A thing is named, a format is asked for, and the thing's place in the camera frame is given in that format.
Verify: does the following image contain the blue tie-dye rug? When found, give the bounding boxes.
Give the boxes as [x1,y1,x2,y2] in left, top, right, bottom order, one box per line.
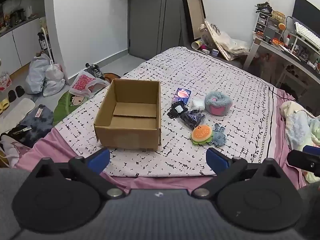
[7,104,53,148]

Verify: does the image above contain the black monitor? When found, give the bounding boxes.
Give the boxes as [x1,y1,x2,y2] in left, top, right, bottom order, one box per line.
[292,0,320,36]

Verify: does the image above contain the blue planet tissue pack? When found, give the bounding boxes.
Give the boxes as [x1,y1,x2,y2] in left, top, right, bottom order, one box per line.
[172,88,191,105]

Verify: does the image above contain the crumpled light blanket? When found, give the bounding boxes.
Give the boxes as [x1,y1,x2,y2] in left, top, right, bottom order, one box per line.
[279,101,319,189]

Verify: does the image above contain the white keyboard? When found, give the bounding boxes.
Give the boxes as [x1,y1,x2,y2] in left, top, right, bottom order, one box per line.
[294,22,320,49]

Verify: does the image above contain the white desk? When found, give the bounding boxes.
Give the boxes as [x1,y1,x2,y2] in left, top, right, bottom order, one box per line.
[243,33,319,84]

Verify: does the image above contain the red white plastic bag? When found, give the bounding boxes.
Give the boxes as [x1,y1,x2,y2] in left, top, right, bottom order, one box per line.
[69,70,110,98]

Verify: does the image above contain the white black patterned bedspread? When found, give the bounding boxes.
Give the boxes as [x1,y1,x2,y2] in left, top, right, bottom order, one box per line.
[54,45,276,178]

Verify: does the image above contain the white soft packet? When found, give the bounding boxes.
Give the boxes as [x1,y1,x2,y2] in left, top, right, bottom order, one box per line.
[190,98,205,111]

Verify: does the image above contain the grey garbage bag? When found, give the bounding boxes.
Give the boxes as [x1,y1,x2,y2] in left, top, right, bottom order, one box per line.
[25,53,54,96]

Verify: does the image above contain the brown cardboard box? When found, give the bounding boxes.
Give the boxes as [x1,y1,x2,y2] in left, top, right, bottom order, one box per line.
[94,79,161,151]

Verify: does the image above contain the pink white tote bag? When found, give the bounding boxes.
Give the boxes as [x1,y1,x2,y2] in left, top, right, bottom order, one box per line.
[1,134,30,168]

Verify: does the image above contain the framed brown board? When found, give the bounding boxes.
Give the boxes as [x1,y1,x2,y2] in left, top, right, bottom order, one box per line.
[182,0,206,42]

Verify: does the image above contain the white garbage bag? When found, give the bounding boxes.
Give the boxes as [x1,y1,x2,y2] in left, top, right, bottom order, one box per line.
[43,64,66,97]

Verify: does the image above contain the pink bed sheet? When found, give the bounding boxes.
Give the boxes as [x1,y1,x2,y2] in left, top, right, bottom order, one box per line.
[15,89,306,192]

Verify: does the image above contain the grey pink plush toy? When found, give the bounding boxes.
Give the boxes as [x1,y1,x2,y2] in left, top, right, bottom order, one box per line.
[204,91,233,116]

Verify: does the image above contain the paper cup on floor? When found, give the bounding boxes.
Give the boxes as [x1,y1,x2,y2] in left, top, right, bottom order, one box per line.
[191,39,203,50]

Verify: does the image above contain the beige tote bag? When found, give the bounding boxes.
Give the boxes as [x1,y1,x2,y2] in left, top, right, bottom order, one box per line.
[199,20,250,61]

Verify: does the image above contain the black slippers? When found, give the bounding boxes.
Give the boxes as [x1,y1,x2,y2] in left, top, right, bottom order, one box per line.
[8,86,25,103]

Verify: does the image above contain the green leaf floor mat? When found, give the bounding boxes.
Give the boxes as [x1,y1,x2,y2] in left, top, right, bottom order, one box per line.
[53,92,88,126]

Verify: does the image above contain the white bath mat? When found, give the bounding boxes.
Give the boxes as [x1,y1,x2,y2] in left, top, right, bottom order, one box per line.
[0,98,35,133]

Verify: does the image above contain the black pouch white patch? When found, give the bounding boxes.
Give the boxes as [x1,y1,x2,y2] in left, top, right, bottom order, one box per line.
[167,101,188,119]

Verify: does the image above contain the burger plush toy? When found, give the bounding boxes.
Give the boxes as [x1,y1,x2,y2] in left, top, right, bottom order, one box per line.
[191,125,213,145]

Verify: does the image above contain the yellow slippers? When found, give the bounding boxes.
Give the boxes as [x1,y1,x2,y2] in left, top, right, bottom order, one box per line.
[0,98,10,114]

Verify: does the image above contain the black item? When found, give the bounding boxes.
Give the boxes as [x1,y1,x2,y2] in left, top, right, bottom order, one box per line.
[180,109,206,130]

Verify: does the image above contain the white cabinet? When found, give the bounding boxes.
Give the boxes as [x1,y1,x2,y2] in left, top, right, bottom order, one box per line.
[0,18,41,75]

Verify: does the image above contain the dark grey door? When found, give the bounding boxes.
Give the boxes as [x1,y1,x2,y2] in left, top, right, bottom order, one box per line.
[127,0,187,60]

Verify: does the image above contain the small blue plush creature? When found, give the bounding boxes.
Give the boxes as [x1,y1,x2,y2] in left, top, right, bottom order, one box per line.
[212,123,227,147]

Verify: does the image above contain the small drawer organizer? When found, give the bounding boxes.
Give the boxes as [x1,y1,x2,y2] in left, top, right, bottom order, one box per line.
[254,12,283,42]

